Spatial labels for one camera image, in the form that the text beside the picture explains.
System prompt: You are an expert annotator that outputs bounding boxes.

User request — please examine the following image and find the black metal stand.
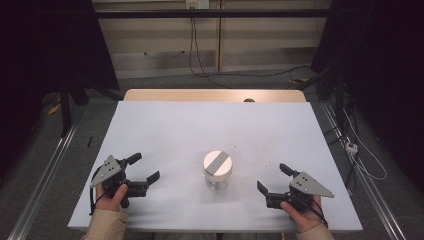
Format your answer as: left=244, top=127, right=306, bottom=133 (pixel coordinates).
left=58, top=74, right=124, bottom=138

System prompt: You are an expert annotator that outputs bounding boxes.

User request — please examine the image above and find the black horizontal metal bar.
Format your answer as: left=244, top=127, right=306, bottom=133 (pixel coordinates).
left=94, top=8, right=332, bottom=19

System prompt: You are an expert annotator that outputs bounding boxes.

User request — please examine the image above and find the wooden table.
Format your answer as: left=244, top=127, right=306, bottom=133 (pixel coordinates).
left=123, top=88, right=307, bottom=103

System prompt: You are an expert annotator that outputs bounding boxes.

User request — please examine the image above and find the aluminium floor rail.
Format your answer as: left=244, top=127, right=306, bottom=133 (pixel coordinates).
left=320, top=100, right=407, bottom=240
left=7, top=121, right=82, bottom=240

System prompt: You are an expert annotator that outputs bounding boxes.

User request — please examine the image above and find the white power strip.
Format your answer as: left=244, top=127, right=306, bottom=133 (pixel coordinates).
left=345, top=142, right=359, bottom=157

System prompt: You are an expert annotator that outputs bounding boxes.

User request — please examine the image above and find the black curtain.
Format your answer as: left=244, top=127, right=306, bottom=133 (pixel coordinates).
left=310, top=0, right=424, bottom=194
left=0, top=0, right=120, bottom=174

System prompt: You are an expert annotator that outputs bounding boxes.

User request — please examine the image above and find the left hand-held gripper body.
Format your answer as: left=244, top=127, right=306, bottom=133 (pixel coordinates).
left=90, top=155, right=150, bottom=210

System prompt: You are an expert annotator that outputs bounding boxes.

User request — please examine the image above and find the white wall socket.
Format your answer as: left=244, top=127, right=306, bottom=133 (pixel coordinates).
left=185, top=0, right=211, bottom=10

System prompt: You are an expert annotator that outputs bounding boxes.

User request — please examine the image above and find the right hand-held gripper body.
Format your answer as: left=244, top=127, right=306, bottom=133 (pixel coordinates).
left=265, top=171, right=335, bottom=214

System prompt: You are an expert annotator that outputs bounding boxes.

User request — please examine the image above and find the person's right hand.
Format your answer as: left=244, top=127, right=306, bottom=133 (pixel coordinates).
left=280, top=195, right=325, bottom=234

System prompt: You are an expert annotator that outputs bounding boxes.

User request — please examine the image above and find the person's left hand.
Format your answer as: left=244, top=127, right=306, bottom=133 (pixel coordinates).
left=94, top=183, right=129, bottom=213

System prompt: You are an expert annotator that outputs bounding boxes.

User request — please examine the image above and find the white table board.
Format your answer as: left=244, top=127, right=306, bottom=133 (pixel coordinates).
left=67, top=100, right=364, bottom=233

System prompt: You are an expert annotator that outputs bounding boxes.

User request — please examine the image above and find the clear plastic jar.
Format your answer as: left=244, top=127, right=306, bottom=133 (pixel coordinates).
left=204, top=176, right=232, bottom=192

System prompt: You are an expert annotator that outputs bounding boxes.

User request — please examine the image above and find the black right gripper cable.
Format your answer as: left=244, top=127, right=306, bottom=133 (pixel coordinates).
left=308, top=199, right=330, bottom=230

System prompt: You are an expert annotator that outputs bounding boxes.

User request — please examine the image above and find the white floor cable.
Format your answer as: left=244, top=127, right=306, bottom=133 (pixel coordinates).
left=342, top=109, right=388, bottom=182

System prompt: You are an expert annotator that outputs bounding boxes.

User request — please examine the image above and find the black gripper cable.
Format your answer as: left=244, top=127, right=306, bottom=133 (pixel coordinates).
left=308, top=199, right=330, bottom=230
left=88, top=165, right=107, bottom=216

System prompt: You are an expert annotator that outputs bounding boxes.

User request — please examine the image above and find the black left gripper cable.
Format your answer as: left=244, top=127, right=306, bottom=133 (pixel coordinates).
left=88, top=165, right=107, bottom=216

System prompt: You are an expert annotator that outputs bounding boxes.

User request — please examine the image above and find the black hanging wall cable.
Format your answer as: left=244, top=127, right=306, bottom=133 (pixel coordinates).
left=188, top=16, right=313, bottom=90

